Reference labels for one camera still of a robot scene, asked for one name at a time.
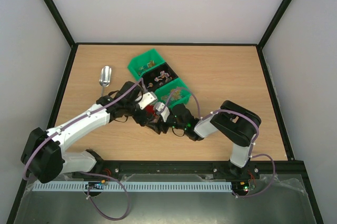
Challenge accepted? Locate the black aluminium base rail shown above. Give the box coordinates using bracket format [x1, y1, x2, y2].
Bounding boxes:
[26, 159, 306, 180]

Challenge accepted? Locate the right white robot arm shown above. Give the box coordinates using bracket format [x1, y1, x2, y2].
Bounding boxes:
[148, 100, 262, 178]

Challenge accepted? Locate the green bin with lollipops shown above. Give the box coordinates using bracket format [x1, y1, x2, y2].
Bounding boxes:
[127, 49, 165, 80]

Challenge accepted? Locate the black frame post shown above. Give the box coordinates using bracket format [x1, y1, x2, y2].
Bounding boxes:
[43, 0, 75, 48]
[257, 0, 292, 50]

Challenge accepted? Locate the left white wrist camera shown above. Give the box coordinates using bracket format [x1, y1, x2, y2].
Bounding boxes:
[135, 91, 157, 110]

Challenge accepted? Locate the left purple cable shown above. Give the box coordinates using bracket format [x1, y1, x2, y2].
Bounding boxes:
[23, 80, 148, 220]

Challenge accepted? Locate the silver metal scoop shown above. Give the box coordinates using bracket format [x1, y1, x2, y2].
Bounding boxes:
[99, 66, 112, 97]

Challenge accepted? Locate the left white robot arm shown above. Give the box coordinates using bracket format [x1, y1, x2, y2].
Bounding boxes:
[21, 82, 157, 184]

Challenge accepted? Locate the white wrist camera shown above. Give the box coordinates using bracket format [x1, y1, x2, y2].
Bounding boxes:
[135, 91, 157, 110]
[154, 102, 170, 122]

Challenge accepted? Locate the black bin with swirl lollipops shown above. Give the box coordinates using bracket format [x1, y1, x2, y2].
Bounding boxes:
[141, 63, 178, 92]

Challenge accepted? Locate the green bin with gummy candies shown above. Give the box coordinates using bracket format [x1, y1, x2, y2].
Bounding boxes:
[154, 78, 191, 108]

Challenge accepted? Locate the black frame post left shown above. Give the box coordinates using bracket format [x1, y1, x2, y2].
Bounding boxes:
[43, 0, 75, 48]

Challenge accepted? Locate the light blue cable duct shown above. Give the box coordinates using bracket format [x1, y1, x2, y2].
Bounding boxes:
[32, 181, 232, 192]

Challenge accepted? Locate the black frame post right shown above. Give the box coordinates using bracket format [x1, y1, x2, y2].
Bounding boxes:
[257, 0, 292, 50]

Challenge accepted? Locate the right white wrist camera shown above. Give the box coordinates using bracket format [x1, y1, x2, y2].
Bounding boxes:
[154, 102, 170, 122]

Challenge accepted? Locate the red jar lid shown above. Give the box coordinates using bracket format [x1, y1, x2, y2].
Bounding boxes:
[145, 105, 156, 115]

